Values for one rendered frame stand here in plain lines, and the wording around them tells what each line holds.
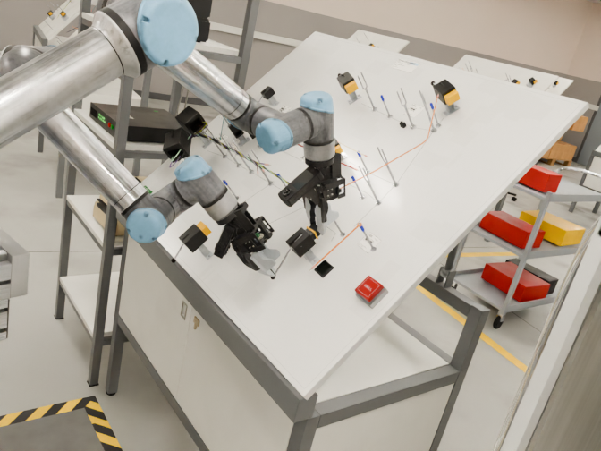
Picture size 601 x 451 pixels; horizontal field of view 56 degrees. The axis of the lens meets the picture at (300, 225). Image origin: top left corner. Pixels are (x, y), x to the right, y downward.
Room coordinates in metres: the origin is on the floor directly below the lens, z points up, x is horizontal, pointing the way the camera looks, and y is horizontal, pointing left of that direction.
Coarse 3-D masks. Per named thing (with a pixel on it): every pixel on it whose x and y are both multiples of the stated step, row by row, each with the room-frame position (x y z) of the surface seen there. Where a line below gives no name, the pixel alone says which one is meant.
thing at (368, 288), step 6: (366, 282) 1.22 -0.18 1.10; (372, 282) 1.21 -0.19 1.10; (378, 282) 1.21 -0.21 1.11; (360, 288) 1.21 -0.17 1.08; (366, 288) 1.21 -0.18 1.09; (372, 288) 1.20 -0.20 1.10; (378, 288) 1.19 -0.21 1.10; (360, 294) 1.20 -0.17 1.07; (366, 294) 1.19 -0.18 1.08; (372, 294) 1.19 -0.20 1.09
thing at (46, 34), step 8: (72, 0) 6.71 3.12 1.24; (64, 8) 6.63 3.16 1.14; (72, 8) 6.32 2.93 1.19; (48, 16) 6.51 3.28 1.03; (56, 16) 6.54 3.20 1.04; (64, 16) 6.02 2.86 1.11; (72, 16) 5.97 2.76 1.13; (40, 24) 6.78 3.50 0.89; (48, 24) 6.45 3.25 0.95; (56, 24) 6.16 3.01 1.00; (64, 24) 5.89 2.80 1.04; (40, 32) 6.22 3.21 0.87; (48, 32) 6.08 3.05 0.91; (56, 32) 5.86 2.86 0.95; (40, 40) 5.90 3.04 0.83; (48, 40) 6.27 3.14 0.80; (56, 40) 6.42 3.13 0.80; (64, 40) 6.58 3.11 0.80
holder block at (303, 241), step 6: (300, 228) 1.37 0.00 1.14; (294, 234) 1.36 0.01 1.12; (306, 234) 1.34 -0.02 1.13; (288, 240) 1.35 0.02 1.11; (294, 240) 1.35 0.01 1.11; (300, 240) 1.33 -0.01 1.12; (306, 240) 1.34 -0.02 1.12; (312, 240) 1.35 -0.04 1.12; (294, 246) 1.32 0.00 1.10; (306, 246) 1.34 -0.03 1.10; (312, 246) 1.35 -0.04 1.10; (294, 252) 1.35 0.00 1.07; (300, 252) 1.33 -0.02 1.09
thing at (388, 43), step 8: (360, 32) 8.27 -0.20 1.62; (368, 32) 8.14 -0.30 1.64; (352, 40) 8.20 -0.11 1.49; (360, 40) 8.07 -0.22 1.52; (368, 40) 7.95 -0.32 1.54; (376, 40) 7.84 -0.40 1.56; (384, 40) 7.73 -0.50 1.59; (392, 40) 7.62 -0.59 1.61; (400, 40) 7.51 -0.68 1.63; (384, 48) 7.56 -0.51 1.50; (392, 48) 7.45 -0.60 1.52; (400, 48) 7.34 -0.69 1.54
